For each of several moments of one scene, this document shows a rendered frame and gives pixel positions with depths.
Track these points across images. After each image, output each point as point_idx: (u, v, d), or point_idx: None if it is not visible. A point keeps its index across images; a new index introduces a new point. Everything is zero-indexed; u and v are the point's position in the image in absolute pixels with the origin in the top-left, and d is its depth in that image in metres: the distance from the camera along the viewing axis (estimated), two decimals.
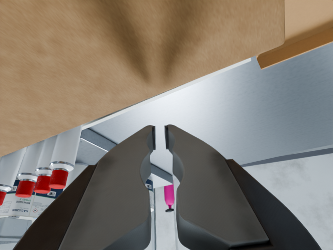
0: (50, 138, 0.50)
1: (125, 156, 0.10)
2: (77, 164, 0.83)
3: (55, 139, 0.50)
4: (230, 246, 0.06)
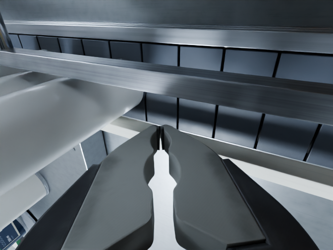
0: (16, 82, 0.16)
1: (129, 156, 0.10)
2: (34, 174, 0.44)
3: None
4: (228, 246, 0.06)
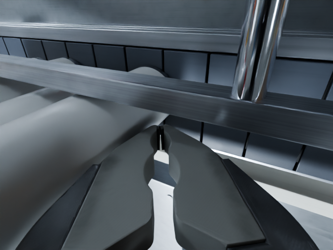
0: (29, 99, 0.13)
1: (129, 156, 0.10)
2: None
3: None
4: (228, 246, 0.06)
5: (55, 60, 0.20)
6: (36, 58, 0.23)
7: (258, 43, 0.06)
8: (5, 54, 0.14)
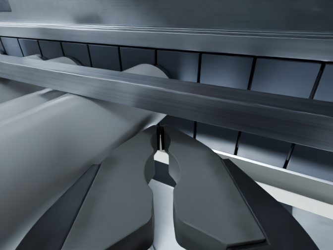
0: (24, 97, 0.14)
1: (129, 156, 0.10)
2: None
3: (34, 105, 0.13)
4: (228, 246, 0.06)
5: (62, 61, 0.20)
6: (33, 55, 0.23)
7: None
8: (127, 72, 0.10)
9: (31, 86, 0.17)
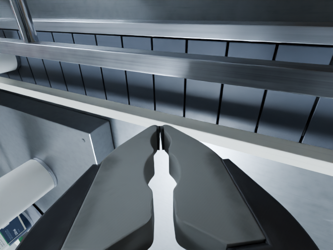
0: None
1: (129, 156, 0.10)
2: (43, 167, 0.46)
3: None
4: (228, 246, 0.06)
5: None
6: None
7: (16, 18, 0.16)
8: None
9: None
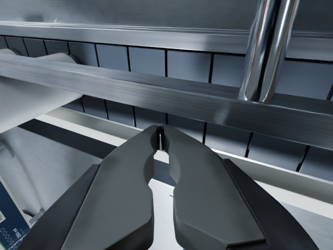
0: None
1: (129, 156, 0.10)
2: None
3: None
4: (228, 246, 0.06)
5: (2, 52, 0.24)
6: None
7: (267, 44, 0.06)
8: (8, 53, 0.14)
9: None
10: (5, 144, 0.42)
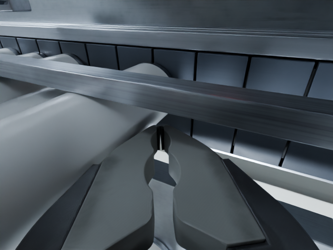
0: (25, 96, 0.14)
1: (129, 156, 0.10)
2: None
3: (35, 104, 0.13)
4: (228, 246, 0.06)
5: (63, 60, 0.20)
6: (31, 52, 0.23)
7: None
8: (193, 80, 0.09)
9: (33, 86, 0.17)
10: None
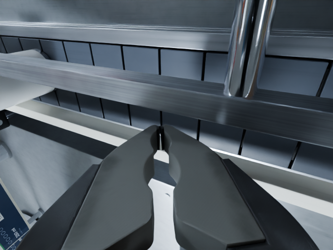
0: None
1: (129, 156, 0.10)
2: None
3: None
4: (228, 246, 0.06)
5: None
6: None
7: (247, 40, 0.06)
8: (2, 53, 0.15)
9: None
10: (3, 144, 0.42)
